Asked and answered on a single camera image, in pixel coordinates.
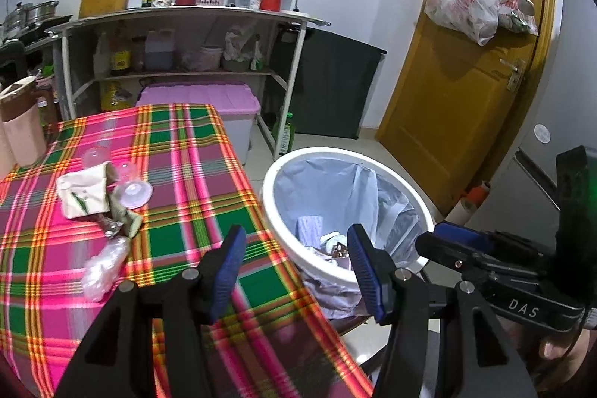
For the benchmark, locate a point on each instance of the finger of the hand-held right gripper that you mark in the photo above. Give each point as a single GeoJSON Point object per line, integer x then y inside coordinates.
{"type": "Point", "coordinates": [461, 235]}
{"type": "Point", "coordinates": [443, 252]}

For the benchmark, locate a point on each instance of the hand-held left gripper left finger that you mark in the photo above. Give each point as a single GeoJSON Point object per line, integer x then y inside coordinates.
{"type": "Point", "coordinates": [228, 272]}

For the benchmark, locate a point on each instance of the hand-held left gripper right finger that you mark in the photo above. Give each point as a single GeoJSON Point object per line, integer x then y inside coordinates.
{"type": "Point", "coordinates": [368, 276]}

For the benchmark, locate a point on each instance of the brown snack wrapper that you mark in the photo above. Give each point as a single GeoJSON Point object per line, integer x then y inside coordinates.
{"type": "Point", "coordinates": [343, 249]}

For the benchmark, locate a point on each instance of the white round waste bin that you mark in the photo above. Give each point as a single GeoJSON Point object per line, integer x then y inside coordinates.
{"type": "Point", "coordinates": [317, 265]}

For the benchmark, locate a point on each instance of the white foam net sleeve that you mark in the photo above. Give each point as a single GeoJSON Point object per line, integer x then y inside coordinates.
{"type": "Point", "coordinates": [310, 230]}

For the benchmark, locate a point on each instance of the white trash bin with liner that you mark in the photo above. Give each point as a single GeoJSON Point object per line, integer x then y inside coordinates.
{"type": "Point", "coordinates": [326, 188]}

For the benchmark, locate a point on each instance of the green brown wrapper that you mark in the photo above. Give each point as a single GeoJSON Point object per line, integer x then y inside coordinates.
{"type": "Point", "coordinates": [123, 216]}

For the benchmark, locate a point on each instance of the clear plastic bag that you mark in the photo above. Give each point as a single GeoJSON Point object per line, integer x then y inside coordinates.
{"type": "Point", "coordinates": [105, 263]}

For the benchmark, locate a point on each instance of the clear plastic cup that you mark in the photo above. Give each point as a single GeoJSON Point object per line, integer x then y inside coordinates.
{"type": "Point", "coordinates": [95, 155]}
{"type": "Point", "coordinates": [127, 168]}

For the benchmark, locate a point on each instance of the beige cloth bag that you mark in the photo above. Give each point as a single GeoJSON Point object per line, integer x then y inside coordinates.
{"type": "Point", "coordinates": [84, 193]}

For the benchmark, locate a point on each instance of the person's right hand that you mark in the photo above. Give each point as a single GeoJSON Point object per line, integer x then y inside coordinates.
{"type": "Point", "coordinates": [557, 351]}

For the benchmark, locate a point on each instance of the orange white bottle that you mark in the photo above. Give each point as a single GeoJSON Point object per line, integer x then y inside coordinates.
{"type": "Point", "coordinates": [475, 195]}

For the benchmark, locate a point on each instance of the pink green plaid tablecloth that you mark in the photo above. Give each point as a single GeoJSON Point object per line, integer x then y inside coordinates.
{"type": "Point", "coordinates": [186, 146]}

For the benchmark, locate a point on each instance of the green plastic bottle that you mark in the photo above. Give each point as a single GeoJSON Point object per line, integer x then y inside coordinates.
{"type": "Point", "coordinates": [287, 134]}

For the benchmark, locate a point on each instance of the orange wooden door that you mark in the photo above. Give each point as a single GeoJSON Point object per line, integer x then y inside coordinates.
{"type": "Point", "coordinates": [466, 76]}

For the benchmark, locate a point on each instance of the pink lidded storage box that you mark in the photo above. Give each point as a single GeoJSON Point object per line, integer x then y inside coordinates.
{"type": "Point", "coordinates": [200, 99]}

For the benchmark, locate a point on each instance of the white appliance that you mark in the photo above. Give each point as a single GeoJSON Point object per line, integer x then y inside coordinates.
{"type": "Point", "coordinates": [573, 53]}

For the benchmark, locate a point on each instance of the black cabinet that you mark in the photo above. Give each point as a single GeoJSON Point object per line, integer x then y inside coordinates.
{"type": "Point", "coordinates": [336, 85]}

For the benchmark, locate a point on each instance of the pale bowl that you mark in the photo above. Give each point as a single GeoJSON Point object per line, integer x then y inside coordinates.
{"type": "Point", "coordinates": [235, 63]}

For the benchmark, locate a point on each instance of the yellow oil bottle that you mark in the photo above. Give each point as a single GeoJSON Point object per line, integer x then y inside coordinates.
{"type": "Point", "coordinates": [114, 96]}

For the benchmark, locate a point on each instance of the pink plastic tub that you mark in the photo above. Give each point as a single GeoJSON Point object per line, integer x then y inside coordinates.
{"type": "Point", "coordinates": [205, 57]}

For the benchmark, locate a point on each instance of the green white packet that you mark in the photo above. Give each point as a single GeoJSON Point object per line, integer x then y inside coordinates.
{"type": "Point", "coordinates": [257, 55]}

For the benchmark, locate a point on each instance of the purple liquid jug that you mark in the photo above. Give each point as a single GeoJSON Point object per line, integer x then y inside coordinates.
{"type": "Point", "coordinates": [159, 50]}

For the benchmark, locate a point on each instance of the hanging plastic bags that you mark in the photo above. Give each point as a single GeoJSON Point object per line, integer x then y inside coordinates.
{"type": "Point", "coordinates": [480, 1]}

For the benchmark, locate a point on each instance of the brown jar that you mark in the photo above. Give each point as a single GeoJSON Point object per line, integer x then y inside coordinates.
{"type": "Point", "coordinates": [138, 53]}

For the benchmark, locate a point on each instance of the brown bottle yellow label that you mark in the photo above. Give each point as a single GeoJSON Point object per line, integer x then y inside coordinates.
{"type": "Point", "coordinates": [120, 57]}

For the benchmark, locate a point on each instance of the white shelf unit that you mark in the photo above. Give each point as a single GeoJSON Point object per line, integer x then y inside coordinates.
{"type": "Point", "coordinates": [186, 12]}

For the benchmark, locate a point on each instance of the black chair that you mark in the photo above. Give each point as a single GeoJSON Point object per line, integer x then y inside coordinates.
{"type": "Point", "coordinates": [11, 53]}

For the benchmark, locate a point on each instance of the steel cooking pot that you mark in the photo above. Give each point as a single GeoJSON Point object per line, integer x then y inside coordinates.
{"type": "Point", "coordinates": [44, 11]}
{"type": "Point", "coordinates": [14, 22]}

